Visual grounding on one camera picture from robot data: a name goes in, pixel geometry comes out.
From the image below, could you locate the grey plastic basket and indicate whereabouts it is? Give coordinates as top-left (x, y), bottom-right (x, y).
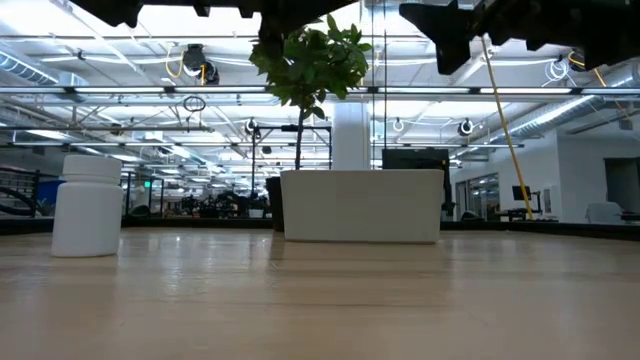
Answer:
top-left (279, 168), bottom-right (445, 245)

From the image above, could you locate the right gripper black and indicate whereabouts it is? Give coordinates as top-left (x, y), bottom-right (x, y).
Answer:
top-left (398, 0), bottom-right (640, 77)

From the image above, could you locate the black storage rack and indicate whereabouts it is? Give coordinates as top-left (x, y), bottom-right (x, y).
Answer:
top-left (0, 166), bottom-right (41, 219)

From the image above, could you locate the white pill bottle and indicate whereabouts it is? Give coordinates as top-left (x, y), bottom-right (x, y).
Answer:
top-left (50, 154), bottom-right (125, 259)

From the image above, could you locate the silver ventilation duct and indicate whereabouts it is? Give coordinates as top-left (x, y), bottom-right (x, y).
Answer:
top-left (504, 64), bottom-right (640, 141)

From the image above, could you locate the black cabinet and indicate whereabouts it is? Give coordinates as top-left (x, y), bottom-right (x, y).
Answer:
top-left (382, 148), bottom-right (456, 219)

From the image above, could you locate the blue plastic bin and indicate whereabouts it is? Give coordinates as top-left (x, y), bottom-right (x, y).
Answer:
top-left (37, 179), bottom-right (66, 216)

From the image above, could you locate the yellow pole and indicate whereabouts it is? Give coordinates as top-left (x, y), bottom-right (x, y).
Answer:
top-left (480, 34), bottom-right (535, 221)

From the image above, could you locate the white round pillar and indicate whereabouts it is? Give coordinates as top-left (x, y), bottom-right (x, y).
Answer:
top-left (332, 102), bottom-right (372, 171)

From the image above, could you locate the green leafy plant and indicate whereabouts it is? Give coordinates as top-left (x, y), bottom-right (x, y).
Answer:
top-left (248, 13), bottom-right (374, 171)

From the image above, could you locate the hanging black cable reel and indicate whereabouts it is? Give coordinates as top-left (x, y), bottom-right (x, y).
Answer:
top-left (181, 43), bottom-right (221, 86)

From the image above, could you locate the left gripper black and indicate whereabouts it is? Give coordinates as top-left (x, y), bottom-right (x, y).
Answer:
top-left (69, 0), bottom-right (359, 59)

